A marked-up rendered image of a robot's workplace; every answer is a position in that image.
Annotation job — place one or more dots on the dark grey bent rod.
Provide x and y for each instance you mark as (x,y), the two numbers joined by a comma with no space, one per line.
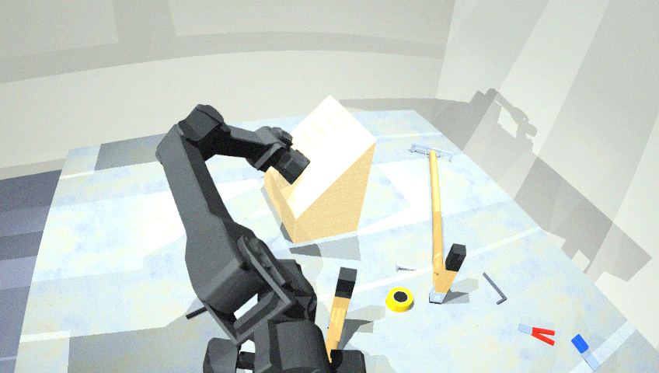
(196,312)

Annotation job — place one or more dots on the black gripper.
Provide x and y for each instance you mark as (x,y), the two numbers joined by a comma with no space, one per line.
(222,356)

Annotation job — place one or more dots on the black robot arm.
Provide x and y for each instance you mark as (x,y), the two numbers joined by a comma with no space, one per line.
(227,264)

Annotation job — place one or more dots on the grey l-shaped metal rod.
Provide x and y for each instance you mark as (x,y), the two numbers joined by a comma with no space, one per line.
(496,288)

